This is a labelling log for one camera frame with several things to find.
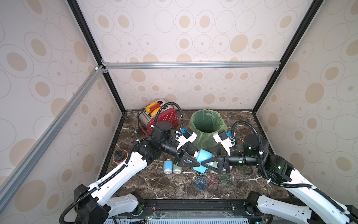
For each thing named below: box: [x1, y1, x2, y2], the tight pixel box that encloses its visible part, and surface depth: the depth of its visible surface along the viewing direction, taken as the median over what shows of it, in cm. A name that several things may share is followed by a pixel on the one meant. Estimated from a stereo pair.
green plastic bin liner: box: [188, 109, 228, 150], surface depth 90 cm
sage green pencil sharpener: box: [172, 163, 183, 175], surface depth 82 cm
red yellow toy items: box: [145, 101, 162, 117], surface depth 93 cm
